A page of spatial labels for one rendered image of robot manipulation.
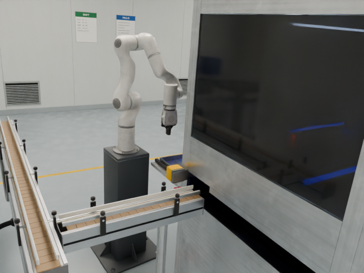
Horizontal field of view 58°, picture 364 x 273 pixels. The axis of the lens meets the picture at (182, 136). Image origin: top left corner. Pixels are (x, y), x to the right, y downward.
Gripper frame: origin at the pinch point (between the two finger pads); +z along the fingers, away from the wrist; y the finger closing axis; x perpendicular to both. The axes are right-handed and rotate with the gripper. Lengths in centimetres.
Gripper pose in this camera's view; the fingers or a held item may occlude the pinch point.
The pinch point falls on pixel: (168, 131)
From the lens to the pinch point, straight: 214.6
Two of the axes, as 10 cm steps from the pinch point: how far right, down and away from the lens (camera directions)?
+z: -0.7, 9.5, 3.2
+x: -5.2, -3.0, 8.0
